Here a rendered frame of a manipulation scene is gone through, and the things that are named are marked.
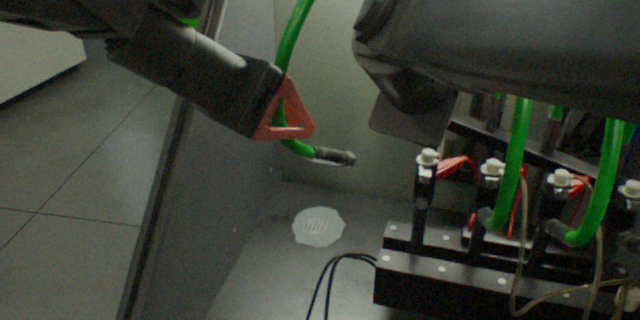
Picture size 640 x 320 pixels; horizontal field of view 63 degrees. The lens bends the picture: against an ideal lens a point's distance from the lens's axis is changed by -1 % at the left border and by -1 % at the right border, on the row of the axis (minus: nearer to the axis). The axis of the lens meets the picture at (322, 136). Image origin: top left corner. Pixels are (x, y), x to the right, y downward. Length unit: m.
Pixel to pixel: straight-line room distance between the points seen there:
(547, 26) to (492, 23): 0.04
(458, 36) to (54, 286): 2.10
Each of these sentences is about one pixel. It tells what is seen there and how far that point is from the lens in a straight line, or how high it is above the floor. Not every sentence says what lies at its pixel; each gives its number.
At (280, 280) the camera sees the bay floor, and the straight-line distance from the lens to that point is 0.93.
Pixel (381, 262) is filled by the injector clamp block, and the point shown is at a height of 0.98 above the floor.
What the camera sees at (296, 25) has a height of 1.35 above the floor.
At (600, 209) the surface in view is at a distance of 0.53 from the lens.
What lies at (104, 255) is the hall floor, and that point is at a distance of 2.29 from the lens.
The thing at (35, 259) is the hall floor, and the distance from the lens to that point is 2.39.
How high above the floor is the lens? 1.53
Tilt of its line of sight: 33 degrees down
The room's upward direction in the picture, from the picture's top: straight up
